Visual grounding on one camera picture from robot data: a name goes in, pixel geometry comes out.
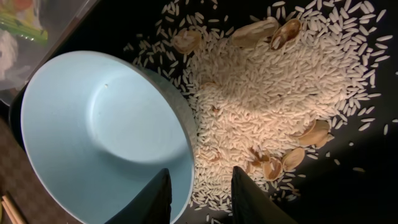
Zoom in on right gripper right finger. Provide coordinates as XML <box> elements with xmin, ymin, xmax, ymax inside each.
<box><xmin>231</xmin><ymin>166</ymin><xmax>297</xmax><ymax>224</ymax></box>

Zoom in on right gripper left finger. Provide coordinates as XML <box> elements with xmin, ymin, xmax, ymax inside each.
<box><xmin>106</xmin><ymin>168</ymin><xmax>172</xmax><ymax>224</ymax></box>

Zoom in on light blue bowl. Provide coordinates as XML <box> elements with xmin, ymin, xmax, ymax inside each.
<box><xmin>21</xmin><ymin>51</ymin><xmax>197</xmax><ymax>223</ymax></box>

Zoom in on rice and nut shells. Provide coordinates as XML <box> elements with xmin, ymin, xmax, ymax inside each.
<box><xmin>123</xmin><ymin>1</ymin><xmax>392</xmax><ymax>222</ymax></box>

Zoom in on green snack wrapper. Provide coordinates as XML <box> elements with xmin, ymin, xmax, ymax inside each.
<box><xmin>1</xmin><ymin>0</ymin><xmax>48</xmax><ymax>44</ymax></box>

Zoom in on white tissue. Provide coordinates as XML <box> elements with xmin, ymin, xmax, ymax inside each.
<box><xmin>1</xmin><ymin>30</ymin><xmax>18</xmax><ymax>81</ymax></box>

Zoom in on black waste tray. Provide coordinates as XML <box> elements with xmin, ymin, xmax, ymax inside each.
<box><xmin>9</xmin><ymin>1</ymin><xmax>397</xmax><ymax>223</ymax></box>

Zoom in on dark brown serving tray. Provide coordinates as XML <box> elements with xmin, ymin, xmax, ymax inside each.
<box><xmin>1</xmin><ymin>120</ymin><xmax>78</xmax><ymax>224</ymax></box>

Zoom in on left wooden chopstick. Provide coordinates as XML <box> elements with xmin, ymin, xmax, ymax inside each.
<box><xmin>1</xmin><ymin>201</ymin><xmax>18</xmax><ymax>224</ymax></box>

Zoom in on wooden chopstick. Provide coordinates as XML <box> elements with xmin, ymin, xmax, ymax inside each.
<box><xmin>1</xmin><ymin>194</ymin><xmax>27</xmax><ymax>224</ymax></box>
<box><xmin>1</xmin><ymin>201</ymin><xmax>18</xmax><ymax>224</ymax></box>

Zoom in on right wooden chopstick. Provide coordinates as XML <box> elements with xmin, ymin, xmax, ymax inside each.
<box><xmin>1</xmin><ymin>194</ymin><xmax>27</xmax><ymax>224</ymax></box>

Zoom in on clear plastic bin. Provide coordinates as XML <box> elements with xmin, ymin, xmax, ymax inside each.
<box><xmin>1</xmin><ymin>0</ymin><xmax>98</xmax><ymax>106</ymax></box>

